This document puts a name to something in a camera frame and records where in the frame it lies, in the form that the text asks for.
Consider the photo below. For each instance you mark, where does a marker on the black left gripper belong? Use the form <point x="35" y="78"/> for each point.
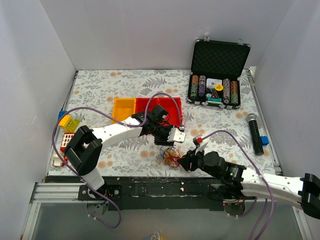
<point x="162" y="136"/>

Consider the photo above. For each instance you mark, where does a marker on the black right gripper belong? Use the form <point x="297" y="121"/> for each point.
<point x="193" y="161"/>

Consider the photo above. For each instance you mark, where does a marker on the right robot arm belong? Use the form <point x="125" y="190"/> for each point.
<point x="300" y="192"/>

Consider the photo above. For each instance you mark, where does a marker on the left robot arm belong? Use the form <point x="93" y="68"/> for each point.
<point x="84" y="148"/>

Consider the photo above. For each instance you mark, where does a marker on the red plastic bin right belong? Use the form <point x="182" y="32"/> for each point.
<point x="174" y="109"/>

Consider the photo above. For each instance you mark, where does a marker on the red plastic bin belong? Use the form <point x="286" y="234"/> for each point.
<point x="174" y="109"/>
<point x="142" y="103"/>

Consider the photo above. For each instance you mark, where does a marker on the red plastic bin middle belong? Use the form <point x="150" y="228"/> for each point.
<point x="142" y="103"/>

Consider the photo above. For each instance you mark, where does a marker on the yellow plastic bin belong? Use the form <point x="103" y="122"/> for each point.
<point x="123" y="108"/>

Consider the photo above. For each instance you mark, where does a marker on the poker chip stack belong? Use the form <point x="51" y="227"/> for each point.
<point x="226" y="91"/>
<point x="194" y="87"/>
<point x="201" y="86"/>
<point x="233" y="92"/>

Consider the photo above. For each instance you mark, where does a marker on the teal rectangular tag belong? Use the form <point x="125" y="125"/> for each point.
<point x="216" y="100"/>

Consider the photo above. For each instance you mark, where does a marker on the playing card deck box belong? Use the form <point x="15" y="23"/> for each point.
<point x="212" y="82"/>

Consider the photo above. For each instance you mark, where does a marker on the yellow round dealer button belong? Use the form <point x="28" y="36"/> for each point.
<point x="218" y="87"/>

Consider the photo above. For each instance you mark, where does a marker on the black poker chip case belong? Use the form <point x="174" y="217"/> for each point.
<point x="218" y="60"/>

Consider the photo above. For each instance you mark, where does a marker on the black handheld microphone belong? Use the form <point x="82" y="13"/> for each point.
<point x="255" y="134"/>

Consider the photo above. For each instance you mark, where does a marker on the blue toy block right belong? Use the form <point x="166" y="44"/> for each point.
<point x="264" y="140"/>

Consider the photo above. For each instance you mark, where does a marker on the blue toy block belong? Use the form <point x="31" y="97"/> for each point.
<point x="61" y="114"/>
<point x="264" y="140"/>

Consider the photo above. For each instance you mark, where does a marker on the lime green toy block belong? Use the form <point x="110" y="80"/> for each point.
<point x="72" y="125"/>

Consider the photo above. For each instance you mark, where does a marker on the red white window block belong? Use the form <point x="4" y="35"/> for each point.
<point x="65" y="140"/>

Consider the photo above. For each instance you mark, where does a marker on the yellow toy block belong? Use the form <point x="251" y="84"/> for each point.
<point x="63" y="122"/>

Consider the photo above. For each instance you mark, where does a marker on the blue toy block left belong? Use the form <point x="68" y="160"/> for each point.
<point x="61" y="114"/>

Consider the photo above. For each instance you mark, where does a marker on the red white small object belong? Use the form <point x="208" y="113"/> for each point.
<point x="57" y="162"/>

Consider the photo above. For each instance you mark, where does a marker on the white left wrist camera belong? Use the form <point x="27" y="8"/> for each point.
<point x="176" y="135"/>

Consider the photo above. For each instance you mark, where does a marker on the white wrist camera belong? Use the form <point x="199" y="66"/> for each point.
<point x="176" y="135"/>
<point x="200" y="143"/>

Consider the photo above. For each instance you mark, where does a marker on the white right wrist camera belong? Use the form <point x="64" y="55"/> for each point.
<point x="200" y="143"/>

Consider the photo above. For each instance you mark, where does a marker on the cable bundle bottom edge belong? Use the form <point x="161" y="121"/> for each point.
<point x="157" y="235"/>

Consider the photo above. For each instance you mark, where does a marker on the aluminium frame rail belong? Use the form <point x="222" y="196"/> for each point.
<point x="47" y="193"/>

